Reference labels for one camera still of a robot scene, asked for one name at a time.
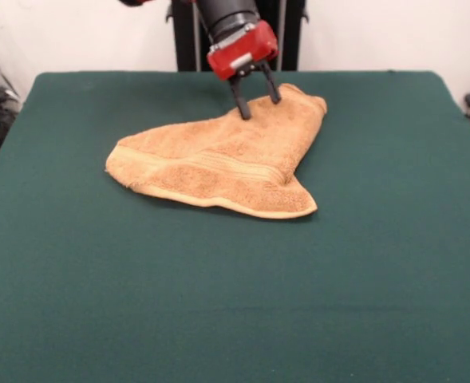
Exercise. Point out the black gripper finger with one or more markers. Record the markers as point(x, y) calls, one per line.
point(242, 99)
point(270, 84)

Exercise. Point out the dark green table cloth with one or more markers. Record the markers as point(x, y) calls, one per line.
point(119, 279)

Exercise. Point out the orange terry towel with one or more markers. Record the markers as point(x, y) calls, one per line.
point(226, 159)

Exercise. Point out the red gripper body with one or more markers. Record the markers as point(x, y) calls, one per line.
point(254, 44)

